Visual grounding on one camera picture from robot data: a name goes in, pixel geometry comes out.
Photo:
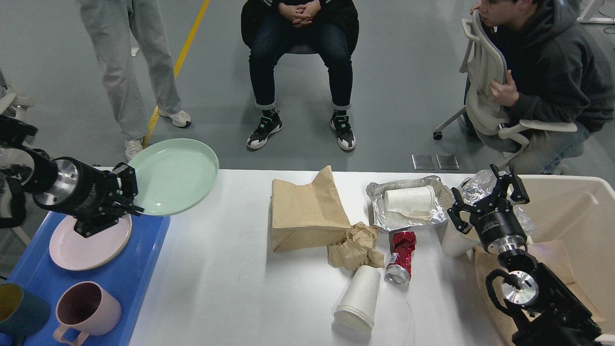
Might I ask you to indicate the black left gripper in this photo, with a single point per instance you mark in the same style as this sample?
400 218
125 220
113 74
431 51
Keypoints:
96 193

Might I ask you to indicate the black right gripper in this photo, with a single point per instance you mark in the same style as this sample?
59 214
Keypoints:
495 223

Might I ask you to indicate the green plate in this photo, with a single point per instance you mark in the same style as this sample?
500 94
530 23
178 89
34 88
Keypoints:
174 175

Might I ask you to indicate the pink mug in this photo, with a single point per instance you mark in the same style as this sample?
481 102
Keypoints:
83 310

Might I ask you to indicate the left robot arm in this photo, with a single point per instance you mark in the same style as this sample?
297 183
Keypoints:
29 168

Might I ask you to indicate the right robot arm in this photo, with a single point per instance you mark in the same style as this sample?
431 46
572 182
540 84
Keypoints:
544 310

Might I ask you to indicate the crumpled aluminium foil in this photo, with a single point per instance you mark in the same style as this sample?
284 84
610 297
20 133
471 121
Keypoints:
481 185

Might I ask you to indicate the upright white paper cup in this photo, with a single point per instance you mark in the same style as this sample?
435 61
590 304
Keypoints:
455 243

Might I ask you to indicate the pink plate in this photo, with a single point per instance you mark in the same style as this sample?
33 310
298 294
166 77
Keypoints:
71 251

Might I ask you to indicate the floor socket plate right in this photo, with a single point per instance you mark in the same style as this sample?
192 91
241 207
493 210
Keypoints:
448 162

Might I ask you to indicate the floor socket plate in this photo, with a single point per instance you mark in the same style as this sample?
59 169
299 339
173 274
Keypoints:
448 162
423 162

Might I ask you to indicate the paper cup in foil tray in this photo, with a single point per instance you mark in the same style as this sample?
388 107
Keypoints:
412 202

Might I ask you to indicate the flat brown paper bag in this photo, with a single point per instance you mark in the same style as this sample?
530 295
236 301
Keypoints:
554 255

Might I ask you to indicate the blue plastic tray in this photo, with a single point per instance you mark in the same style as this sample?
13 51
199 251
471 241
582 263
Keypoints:
126 277

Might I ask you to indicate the floor socket plate left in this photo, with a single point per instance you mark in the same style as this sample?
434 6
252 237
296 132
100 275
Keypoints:
423 162

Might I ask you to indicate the beige plastic bin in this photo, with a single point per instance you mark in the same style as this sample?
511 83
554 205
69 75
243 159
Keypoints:
580 211

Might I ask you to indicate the crushed red can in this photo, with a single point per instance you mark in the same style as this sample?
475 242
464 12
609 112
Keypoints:
402 246

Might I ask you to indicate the aluminium foil tray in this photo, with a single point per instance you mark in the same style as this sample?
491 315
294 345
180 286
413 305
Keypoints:
389 221

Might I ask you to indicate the crumpled brown paper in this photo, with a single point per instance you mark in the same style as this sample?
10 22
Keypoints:
357 248

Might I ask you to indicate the dark teal cup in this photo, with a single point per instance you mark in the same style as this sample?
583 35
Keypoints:
22 313

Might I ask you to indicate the white office chair right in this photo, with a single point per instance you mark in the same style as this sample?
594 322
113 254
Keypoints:
484 63

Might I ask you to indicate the seated person on right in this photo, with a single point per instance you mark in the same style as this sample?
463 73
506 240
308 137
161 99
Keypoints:
556 73

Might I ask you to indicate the lying white paper cup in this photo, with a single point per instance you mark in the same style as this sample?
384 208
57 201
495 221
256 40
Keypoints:
357 307

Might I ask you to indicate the standing person grey trousers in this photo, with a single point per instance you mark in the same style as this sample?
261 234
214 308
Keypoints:
111 25

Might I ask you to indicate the large brown paper bag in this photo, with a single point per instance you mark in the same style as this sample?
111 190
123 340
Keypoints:
305 216

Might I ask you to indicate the seated person dark jeans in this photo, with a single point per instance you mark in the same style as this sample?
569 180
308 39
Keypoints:
331 28

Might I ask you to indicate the chair under middle person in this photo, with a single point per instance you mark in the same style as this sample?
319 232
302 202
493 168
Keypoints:
301 49

